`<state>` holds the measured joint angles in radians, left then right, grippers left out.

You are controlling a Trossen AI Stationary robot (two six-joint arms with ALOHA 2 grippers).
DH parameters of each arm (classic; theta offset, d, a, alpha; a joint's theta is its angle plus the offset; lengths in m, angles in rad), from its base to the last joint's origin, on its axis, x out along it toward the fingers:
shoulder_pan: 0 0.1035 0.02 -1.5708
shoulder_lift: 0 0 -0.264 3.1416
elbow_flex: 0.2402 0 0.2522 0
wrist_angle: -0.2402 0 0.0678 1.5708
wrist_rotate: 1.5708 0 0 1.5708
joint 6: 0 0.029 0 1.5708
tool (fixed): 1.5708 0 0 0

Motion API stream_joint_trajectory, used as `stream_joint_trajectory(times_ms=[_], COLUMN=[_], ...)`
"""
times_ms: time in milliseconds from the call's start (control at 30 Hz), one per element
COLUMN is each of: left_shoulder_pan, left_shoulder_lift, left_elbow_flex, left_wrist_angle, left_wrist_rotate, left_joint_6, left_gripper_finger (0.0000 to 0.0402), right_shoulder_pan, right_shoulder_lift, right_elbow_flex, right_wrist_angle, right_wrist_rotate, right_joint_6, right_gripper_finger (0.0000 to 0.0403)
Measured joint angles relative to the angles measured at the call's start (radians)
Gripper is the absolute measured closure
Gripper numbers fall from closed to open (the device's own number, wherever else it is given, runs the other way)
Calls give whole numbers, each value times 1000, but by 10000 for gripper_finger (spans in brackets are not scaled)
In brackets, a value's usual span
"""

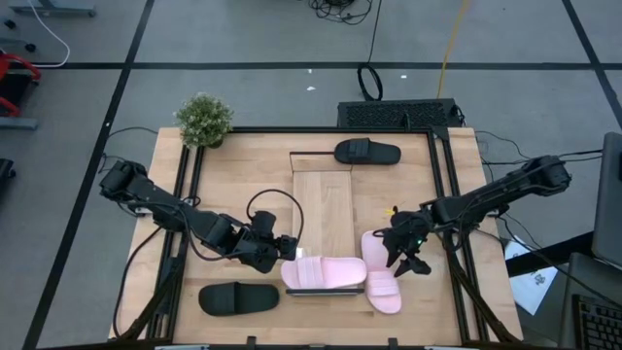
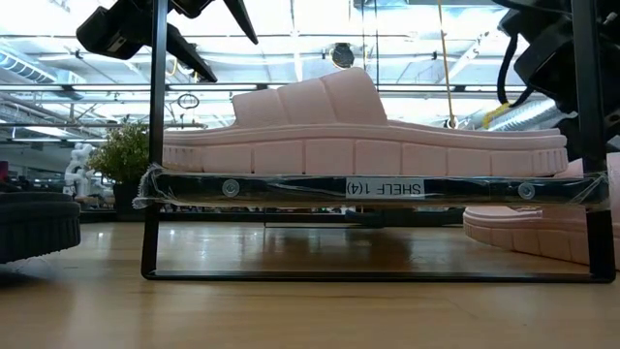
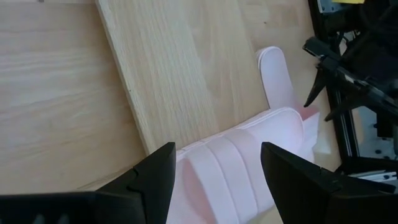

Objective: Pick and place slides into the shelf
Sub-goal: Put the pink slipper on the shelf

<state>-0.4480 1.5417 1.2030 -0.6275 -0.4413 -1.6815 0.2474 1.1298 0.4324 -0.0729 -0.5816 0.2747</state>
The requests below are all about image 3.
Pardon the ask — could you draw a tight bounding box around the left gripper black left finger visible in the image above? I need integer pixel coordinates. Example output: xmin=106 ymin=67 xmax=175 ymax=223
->
xmin=127 ymin=142 xmax=177 ymax=224

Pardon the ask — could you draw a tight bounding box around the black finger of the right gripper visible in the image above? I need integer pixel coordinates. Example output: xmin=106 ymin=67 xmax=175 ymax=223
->
xmin=324 ymin=94 xmax=359 ymax=123
xmin=303 ymin=66 xmax=328 ymax=108

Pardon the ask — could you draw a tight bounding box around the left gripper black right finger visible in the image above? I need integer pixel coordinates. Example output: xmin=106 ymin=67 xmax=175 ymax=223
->
xmin=261 ymin=142 xmax=341 ymax=224

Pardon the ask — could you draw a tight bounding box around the pink foam slide sandal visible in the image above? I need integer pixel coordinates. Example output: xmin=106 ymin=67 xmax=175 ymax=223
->
xmin=255 ymin=45 xmax=305 ymax=110
xmin=165 ymin=105 xmax=322 ymax=224

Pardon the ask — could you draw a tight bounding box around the wooden shelf with black frame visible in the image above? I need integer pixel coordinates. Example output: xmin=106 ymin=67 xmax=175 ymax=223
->
xmin=95 ymin=0 xmax=271 ymax=156

